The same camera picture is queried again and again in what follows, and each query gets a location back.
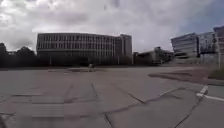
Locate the row of dark trees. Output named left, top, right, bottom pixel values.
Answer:
left=0, top=42, right=38, bottom=69

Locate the large long office building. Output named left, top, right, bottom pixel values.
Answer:
left=35, top=32, right=133, bottom=66

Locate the raised planting bed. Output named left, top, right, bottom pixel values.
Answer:
left=48, top=67, right=105, bottom=74

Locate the grey paved plaza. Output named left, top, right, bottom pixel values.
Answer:
left=0, top=66, right=224, bottom=128

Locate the low brown building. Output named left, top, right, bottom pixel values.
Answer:
left=132, top=46, right=174, bottom=66

